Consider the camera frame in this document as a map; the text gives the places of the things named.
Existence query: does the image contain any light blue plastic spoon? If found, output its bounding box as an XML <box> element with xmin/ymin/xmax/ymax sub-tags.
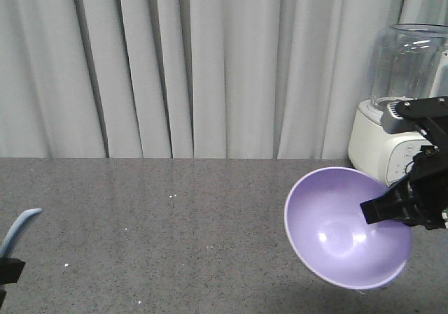
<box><xmin>1</xmin><ymin>208</ymin><xmax>43</xmax><ymax>258</ymax></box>

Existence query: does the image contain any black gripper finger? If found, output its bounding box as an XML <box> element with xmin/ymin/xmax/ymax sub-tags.
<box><xmin>0</xmin><ymin>258</ymin><xmax>25</xmax><ymax>304</ymax></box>

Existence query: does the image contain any grey pleated curtain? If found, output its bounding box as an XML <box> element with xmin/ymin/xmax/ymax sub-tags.
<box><xmin>1</xmin><ymin>0</ymin><xmax>447</xmax><ymax>159</ymax></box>

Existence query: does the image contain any white blender with glass jar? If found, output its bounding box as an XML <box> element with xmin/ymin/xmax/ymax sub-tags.
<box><xmin>348</xmin><ymin>24</ymin><xmax>447</xmax><ymax>185</ymax></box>

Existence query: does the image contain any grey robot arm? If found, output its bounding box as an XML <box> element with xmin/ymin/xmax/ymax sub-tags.
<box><xmin>360</xmin><ymin>96</ymin><xmax>447</xmax><ymax>230</ymax></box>

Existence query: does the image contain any purple plastic bowl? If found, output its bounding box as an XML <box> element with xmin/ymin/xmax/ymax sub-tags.
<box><xmin>284</xmin><ymin>166</ymin><xmax>412</xmax><ymax>290</ymax></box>

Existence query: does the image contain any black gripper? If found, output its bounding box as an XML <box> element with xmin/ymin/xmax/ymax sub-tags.
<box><xmin>360</xmin><ymin>96</ymin><xmax>447</xmax><ymax>230</ymax></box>

